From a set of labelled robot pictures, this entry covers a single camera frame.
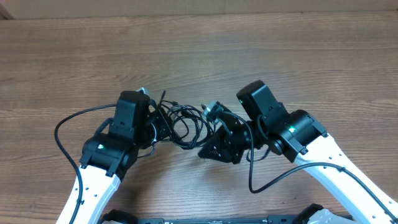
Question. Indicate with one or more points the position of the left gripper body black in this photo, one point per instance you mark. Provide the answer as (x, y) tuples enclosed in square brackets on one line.
[(157, 126)]

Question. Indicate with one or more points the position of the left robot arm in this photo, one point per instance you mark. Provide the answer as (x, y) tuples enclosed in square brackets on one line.
[(138, 123)]

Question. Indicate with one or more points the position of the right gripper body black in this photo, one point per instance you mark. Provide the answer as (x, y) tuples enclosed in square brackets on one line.
[(239, 132)]

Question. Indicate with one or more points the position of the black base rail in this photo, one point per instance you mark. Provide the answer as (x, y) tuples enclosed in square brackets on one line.
[(314, 213)]

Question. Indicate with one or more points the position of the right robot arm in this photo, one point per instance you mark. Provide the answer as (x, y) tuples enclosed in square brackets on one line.
[(300, 138)]

